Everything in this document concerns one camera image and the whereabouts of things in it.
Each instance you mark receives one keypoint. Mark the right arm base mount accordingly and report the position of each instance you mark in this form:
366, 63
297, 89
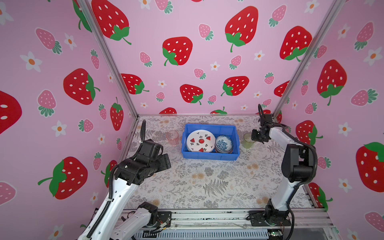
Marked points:
259, 219

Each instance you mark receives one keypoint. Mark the aluminium front rail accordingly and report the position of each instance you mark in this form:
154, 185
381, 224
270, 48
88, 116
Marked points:
300, 218

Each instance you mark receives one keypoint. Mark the pink translucent cup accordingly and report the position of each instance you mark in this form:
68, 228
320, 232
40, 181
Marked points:
172, 137

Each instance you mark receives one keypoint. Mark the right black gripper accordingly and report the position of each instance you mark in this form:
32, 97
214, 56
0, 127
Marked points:
254, 136

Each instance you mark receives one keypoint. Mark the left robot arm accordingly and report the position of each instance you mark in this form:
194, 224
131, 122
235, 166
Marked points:
104, 225

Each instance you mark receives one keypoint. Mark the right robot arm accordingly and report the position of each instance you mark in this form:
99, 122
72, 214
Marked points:
298, 167

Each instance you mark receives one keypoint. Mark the blue floral bowl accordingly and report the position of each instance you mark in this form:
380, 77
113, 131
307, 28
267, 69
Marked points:
224, 144

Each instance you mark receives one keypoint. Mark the green translucent cup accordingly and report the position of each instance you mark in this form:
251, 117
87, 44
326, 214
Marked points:
247, 141

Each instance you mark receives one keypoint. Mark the blue plastic bin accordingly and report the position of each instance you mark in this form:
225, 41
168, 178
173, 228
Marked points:
217, 130

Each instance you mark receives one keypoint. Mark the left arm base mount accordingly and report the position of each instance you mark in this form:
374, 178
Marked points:
143, 218

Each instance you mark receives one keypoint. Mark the white watermelon plate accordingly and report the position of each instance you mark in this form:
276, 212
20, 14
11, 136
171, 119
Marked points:
201, 141

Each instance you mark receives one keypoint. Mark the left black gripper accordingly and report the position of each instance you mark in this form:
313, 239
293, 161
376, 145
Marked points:
165, 162

